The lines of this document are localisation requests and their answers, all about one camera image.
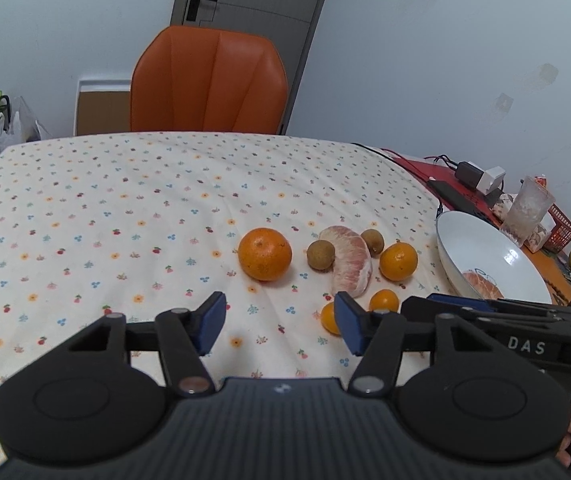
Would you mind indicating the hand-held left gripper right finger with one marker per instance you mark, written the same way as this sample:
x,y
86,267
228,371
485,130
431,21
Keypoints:
x,y
350,322

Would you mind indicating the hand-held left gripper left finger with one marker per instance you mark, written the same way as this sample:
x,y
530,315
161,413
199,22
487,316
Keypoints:
x,y
210,320

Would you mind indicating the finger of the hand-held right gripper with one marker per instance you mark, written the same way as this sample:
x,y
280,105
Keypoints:
x,y
458,300
418,317

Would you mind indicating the small kumquat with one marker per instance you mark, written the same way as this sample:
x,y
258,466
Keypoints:
x,y
384,301
329,317

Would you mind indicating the medium mandarin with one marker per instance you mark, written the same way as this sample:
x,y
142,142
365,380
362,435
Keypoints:
x,y
398,261

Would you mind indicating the peeled pomelo segment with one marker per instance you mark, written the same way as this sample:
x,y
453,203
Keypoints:
x,y
350,260

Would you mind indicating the white bowl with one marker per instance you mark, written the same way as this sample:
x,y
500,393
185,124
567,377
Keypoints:
x,y
490,245

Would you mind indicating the brown kiwi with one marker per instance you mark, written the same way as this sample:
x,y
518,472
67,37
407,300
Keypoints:
x,y
321,255
373,241

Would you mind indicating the large orange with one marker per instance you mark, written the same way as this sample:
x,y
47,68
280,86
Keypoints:
x,y
265,253

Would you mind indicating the small peeled pomelo piece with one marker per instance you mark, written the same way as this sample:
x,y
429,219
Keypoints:
x,y
483,284

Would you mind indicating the patterned paper packet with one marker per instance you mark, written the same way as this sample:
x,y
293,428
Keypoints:
x,y
538,237

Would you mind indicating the clear plastic cup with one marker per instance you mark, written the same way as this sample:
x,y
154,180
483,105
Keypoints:
x,y
528,210

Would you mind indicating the red plastic basket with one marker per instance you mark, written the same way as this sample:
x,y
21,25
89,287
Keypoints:
x,y
563,227

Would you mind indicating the white charger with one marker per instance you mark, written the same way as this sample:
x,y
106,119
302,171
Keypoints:
x,y
493,178

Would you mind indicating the red mat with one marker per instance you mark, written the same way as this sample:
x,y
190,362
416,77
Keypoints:
x,y
415,166

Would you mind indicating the floral tablecloth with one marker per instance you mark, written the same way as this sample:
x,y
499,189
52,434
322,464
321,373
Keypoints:
x,y
115,210

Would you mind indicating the white framed brown board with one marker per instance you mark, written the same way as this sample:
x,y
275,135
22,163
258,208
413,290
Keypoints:
x,y
102,107

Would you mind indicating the orange chair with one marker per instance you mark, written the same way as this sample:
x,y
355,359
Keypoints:
x,y
210,80

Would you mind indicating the white plastic bag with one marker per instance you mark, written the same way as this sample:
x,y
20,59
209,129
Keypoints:
x,y
20,125

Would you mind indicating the grey door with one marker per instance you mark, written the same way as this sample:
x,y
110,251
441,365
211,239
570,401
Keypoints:
x,y
250,10

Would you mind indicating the clear wall hook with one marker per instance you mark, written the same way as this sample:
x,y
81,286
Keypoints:
x,y
504,102

